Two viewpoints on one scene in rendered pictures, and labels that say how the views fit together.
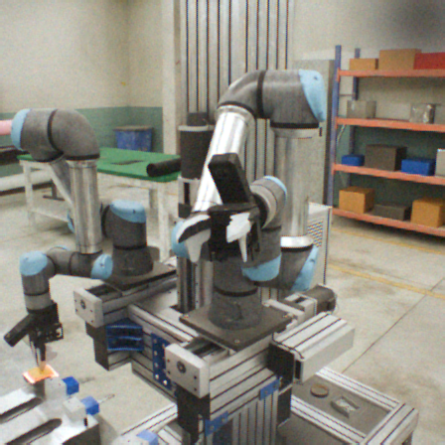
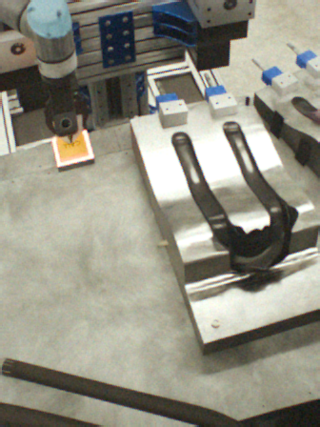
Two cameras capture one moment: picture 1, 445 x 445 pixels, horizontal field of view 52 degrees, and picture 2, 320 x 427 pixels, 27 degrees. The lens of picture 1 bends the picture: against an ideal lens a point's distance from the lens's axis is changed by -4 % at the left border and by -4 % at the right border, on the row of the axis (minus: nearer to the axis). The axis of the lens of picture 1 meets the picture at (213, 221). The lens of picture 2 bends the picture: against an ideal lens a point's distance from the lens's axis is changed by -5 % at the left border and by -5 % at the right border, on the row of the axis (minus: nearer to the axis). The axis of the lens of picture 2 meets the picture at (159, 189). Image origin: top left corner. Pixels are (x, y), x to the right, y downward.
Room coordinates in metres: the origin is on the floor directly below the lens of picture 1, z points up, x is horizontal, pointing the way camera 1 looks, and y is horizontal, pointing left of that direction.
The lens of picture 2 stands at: (0.60, 1.24, 1.93)
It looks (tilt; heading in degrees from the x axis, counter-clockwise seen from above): 54 degrees down; 299
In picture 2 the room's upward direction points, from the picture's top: 2 degrees counter-clockwise
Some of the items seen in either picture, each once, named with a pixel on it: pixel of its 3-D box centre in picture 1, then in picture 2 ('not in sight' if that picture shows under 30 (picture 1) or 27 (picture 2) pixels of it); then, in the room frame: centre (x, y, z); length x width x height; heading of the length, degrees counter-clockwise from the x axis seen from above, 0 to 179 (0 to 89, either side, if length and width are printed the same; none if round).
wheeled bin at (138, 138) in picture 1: (133, 152); not in sight; (8.58, 1.45, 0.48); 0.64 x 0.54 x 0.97; 53
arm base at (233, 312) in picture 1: (235, 300); not in sight; (1.17, -0.06, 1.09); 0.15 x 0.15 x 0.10
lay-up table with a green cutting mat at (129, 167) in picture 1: (119, 194); not in sight; (5.06, 1.02, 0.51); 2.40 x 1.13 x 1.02; 51
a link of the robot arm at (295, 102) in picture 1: (291, 185); not in sight; (1.13, -0.19, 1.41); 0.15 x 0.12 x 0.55; 70
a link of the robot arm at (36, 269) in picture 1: (35, 272); (50, 28); (1.22, 0.50, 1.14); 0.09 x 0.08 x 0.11; 165
